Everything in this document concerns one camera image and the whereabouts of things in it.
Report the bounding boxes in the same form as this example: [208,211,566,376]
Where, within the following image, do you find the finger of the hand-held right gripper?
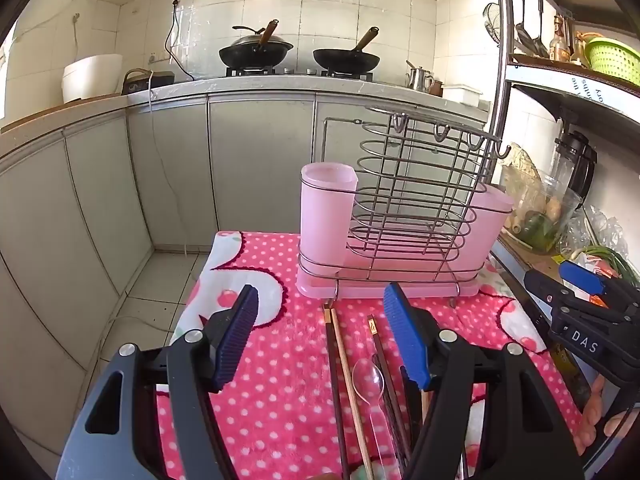
[522,270,572,313]
[559,259,632,306]

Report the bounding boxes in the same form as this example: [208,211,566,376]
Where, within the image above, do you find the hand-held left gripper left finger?
[55,284,261,480]

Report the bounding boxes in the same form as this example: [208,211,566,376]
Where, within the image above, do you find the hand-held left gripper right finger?
[382,282,586,480]

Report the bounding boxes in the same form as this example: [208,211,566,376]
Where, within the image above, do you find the dark chopstick with gold band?
[366,314,412,466]

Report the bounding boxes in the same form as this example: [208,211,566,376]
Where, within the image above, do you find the clear plastic spoon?
[351,358,401,480]

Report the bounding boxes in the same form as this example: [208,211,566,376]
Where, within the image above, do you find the light wooden chopstick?
[330,307,376,480]

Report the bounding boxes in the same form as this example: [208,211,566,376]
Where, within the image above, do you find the pink plastic utensil cup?
[469,184,515,262]
[300,162,359,275]

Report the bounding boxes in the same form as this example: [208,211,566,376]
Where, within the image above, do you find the metal wire utensil rack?
[298,106,512,307]

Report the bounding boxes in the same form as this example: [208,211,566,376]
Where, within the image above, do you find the person's right hand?
[574,376,637,456]

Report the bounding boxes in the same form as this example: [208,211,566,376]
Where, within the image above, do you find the green onions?
[575,244,638,281]

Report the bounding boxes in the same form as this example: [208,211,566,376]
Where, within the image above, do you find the cardboard sheet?
[492,237,568,273]

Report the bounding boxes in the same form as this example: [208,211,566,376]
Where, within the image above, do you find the pink plastic drip tray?
[295,252,484,301]

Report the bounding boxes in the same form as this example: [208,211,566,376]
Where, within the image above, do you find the pink polka dot blanket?
[155,230,586,480]

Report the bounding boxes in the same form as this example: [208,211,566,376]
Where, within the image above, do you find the black blender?
[550,130,599,211]

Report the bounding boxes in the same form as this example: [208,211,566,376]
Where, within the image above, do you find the metal storage shelf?
[487,0,640,411]

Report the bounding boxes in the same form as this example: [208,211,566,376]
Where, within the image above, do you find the grey kitchen counter cabinets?
[0,74,493,411]

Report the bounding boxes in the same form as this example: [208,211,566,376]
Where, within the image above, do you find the white plastic box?
[442,84,484,108]

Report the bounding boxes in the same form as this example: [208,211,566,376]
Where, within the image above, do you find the green plastic colander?
[583,36,640,87]

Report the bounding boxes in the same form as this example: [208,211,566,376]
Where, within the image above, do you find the glass bottle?
[549,13,572,63]

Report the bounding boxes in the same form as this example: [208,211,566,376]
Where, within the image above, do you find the steel kettle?
[405,61,435,94]

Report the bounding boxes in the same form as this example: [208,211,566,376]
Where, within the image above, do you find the hanging metal ladle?
[515,0,551,59]

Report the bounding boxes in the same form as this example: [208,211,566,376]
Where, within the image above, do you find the black countertop appliance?
[121,68,176,96]

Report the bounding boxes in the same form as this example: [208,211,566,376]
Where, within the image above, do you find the gas stove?
[224,64,376,81]

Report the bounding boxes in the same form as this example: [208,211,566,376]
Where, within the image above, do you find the black wok with lid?
[218,19,295,69]

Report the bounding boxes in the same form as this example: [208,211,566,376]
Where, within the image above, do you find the white rice cooker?
[61,53,125,106]

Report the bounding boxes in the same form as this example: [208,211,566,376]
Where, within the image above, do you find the white power cable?
[146,71,192,257]

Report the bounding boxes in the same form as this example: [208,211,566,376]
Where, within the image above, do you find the wire mesh strainer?
[482,2,503,47]

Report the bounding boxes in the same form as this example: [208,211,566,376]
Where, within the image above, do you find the black wok with wooden handle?
[312,26,382,74]

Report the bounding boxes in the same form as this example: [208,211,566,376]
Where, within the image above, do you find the black power cable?
[166,0,197,82]

